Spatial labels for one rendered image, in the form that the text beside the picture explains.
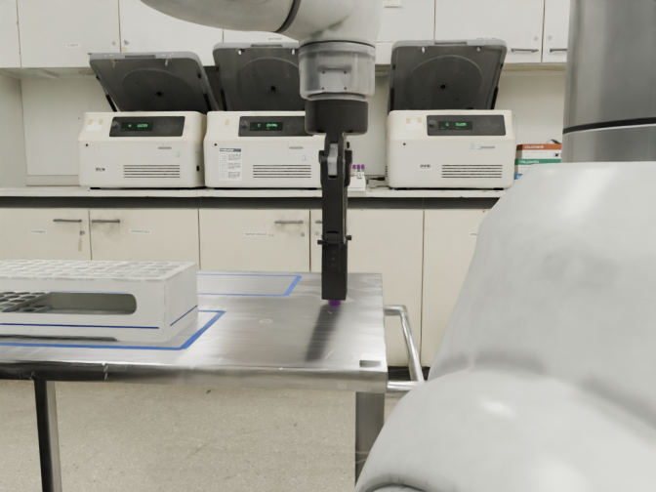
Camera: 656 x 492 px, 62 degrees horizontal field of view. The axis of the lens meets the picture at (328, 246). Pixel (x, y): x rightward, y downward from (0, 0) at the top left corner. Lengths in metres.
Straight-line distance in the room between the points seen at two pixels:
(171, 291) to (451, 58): 2.36
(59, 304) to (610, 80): 0.64
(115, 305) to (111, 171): 2.07
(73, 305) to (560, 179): 0.61
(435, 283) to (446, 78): 1.02
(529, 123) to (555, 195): 3.10
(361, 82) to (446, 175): 1.90
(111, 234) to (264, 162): 0.79
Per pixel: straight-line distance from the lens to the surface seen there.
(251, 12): 0.60
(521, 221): 0.17
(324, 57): 0.64
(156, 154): 2.64
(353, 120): 0.64
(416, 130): 2.54
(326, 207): 0.62
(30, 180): 3.62
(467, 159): 2.54
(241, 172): 2.54
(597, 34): 0.19
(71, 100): 3.53
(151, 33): 3.03
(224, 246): 2.58
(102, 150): 2.75
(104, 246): 2.76
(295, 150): 2.51
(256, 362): 0.49
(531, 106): 3.28
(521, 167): 3.01
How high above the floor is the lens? 0.98
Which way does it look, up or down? 8 degrees down
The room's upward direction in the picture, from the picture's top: straight up
